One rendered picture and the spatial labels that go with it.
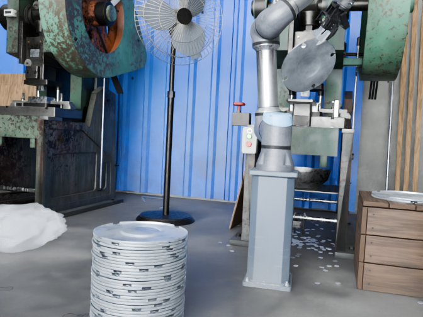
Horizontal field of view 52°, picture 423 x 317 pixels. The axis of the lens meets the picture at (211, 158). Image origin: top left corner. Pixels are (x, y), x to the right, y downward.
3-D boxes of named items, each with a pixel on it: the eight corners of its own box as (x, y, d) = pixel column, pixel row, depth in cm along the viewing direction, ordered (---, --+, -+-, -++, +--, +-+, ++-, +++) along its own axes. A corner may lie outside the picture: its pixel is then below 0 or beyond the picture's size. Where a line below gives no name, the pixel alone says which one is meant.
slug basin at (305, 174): (329, 191, 230) (330, 172, 230) (265, 186, 239) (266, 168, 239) (330, 185, 263) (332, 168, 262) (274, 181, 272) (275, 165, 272)
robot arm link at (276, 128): (264, 144, 166) (266, 109, 166) (257, 144, 180) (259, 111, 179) (295, 146, 168) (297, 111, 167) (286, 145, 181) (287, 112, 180)
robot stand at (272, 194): (291, 291, 165) (298, 173, 163) (242, 285, 169) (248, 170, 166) (292, 277, 183) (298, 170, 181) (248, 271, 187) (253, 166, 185)
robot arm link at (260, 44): (259, 144, 178) (254, 9, 175) (252, 143, 193) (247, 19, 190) (287, 143, 180) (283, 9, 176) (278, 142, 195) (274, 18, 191)
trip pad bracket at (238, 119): (247, 147, 232) (250, 111, 231) (230, 146, 235) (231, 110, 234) (250, 147, 238) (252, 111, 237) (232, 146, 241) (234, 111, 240)
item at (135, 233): (206, 236, 136) (206, 234, 136) (128, 250, 115) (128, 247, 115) (150, 220, 156) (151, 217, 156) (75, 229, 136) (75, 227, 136)
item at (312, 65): (339, 75, 222) (338, 74, 223) (331, 28, 202) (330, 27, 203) (288, 101, 223) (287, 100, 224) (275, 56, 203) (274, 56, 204)
